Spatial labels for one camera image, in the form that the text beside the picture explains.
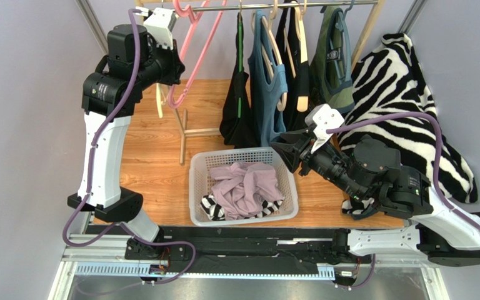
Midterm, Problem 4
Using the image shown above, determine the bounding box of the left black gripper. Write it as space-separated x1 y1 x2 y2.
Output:
133 36 184 91

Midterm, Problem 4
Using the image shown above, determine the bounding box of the cream plastic hanger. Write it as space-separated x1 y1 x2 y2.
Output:
155 0 170 119

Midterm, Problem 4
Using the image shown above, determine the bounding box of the pink plastic hanger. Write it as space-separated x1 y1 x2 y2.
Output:
167 0 229 110

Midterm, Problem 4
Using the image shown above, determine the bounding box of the lilac tank top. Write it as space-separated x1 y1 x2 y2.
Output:
210 162 284 213

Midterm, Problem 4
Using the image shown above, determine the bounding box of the black white striped tank top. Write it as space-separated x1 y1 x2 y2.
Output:
201 194 284 221

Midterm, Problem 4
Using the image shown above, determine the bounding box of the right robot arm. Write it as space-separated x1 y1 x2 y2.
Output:
271 129 480 267

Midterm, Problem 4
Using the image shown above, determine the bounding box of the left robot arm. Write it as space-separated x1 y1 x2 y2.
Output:
67 24 185 253

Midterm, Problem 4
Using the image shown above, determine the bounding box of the light wooden hanger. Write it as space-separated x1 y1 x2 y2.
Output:
282 1 309 113

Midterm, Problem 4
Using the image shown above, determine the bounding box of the blue tank top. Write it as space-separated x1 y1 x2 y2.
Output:
247 10 288 147

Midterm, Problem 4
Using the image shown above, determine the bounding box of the green plastic hanger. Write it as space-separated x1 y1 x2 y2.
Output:
235 12 244 119

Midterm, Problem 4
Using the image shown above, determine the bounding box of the olive green tank top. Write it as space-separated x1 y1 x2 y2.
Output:
310 6 354 116

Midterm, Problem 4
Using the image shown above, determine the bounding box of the cream hanger under blue top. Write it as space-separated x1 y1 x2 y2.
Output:
251 0 288 112

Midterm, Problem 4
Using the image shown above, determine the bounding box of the teal plastic hanger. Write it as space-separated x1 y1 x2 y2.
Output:
316 6 351 89

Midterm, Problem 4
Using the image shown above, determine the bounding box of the wooden clothes rack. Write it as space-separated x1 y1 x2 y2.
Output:
131 0 388 165

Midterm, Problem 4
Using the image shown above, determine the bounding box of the white plastic basket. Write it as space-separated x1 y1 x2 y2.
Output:
189 147 299 227

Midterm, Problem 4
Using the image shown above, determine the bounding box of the zebra print blanket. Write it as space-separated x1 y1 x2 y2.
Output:
337 33 479 204

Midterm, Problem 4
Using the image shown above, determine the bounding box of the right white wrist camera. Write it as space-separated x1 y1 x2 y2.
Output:
305 103 344 154

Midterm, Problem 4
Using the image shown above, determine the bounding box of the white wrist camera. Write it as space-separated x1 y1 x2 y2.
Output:
136 6 177 50
305 103 344 154

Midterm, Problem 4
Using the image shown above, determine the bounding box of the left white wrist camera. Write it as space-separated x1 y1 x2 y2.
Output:
136 6 177 50

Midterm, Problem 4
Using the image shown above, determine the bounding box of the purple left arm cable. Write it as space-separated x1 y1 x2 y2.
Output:
61 8 197 292

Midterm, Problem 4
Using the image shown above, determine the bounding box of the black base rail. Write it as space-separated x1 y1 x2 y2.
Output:
87 224 374 278

